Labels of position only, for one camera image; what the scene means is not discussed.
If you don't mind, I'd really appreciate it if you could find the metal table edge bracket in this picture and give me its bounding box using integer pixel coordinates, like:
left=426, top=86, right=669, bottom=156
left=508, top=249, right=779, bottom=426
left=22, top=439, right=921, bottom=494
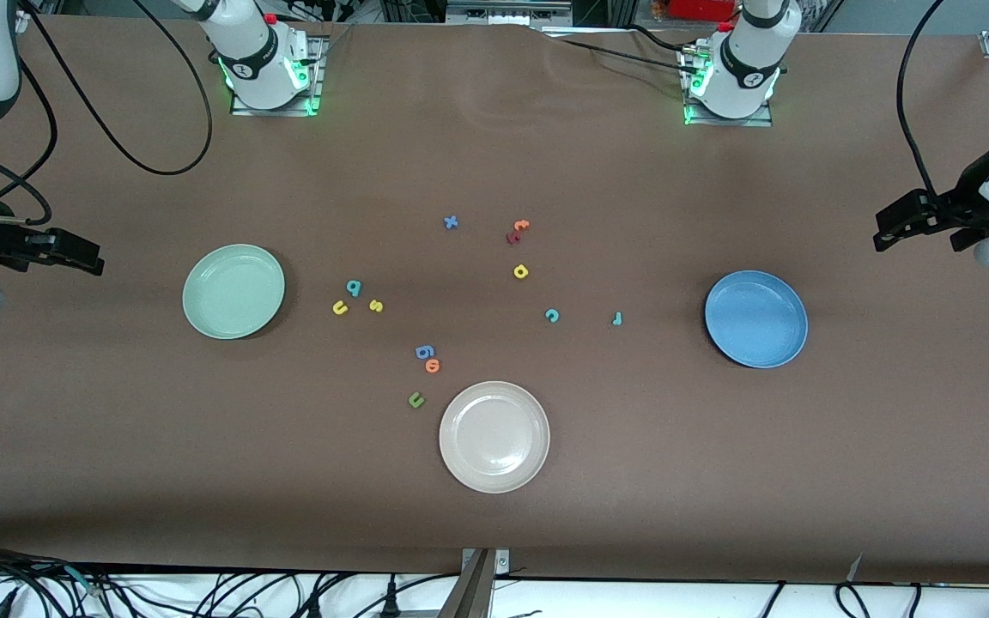
left=439, top=548, right=513, bottom=618

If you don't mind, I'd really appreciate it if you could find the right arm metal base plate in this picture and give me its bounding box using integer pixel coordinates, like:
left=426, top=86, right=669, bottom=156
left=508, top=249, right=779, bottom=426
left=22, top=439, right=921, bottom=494
left=230, top=34, right=325, bottom=117

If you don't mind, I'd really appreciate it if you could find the red background object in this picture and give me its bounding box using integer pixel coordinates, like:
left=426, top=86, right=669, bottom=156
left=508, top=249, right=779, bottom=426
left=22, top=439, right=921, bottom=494
left=664, top=0, right=740, bottom=23

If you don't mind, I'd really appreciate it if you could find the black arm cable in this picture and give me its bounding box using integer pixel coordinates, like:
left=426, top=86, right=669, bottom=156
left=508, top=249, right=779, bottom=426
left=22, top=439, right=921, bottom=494
left=0, top=0, right=214, bottom=228
left=898, top=0, right=949, bottom=198

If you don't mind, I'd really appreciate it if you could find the black base cable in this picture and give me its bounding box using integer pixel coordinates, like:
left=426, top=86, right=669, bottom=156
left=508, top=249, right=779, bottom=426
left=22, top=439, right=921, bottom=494
left=539, top=26, right=695, bottom=71
left=628, top=24, right=697, bottom=54

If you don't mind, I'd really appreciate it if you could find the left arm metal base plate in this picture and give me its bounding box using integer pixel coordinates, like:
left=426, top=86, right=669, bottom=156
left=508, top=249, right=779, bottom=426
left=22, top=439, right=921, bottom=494
left=682, top=43, right=774, bottom=128

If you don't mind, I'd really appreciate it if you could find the grey metal box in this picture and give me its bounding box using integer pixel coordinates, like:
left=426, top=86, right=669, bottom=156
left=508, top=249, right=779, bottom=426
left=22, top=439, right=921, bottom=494
left=446, top=0, right=574, bottom=28

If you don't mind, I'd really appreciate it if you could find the blue plate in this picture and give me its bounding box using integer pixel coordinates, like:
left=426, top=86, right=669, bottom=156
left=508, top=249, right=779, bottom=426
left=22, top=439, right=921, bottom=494
left=704, top=270, right=810, bottom=370

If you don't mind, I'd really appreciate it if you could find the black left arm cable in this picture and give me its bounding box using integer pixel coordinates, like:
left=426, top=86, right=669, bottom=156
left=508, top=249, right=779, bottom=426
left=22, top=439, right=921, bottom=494
left=898, top=0, right=949, bottom=198

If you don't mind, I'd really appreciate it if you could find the light green plate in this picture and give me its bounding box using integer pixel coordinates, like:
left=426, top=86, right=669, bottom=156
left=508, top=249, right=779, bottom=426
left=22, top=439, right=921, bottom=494
left=182, top=244, right=287, bottom=341

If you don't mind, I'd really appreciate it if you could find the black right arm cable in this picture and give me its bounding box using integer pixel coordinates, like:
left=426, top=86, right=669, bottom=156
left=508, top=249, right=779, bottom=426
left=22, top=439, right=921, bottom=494
left=0, top=0, right=214, bottom=228

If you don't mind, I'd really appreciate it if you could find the beige plate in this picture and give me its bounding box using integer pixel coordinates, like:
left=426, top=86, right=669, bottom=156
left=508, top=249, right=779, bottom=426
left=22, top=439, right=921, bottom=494
left=439, top=380, right=551, bottom=494

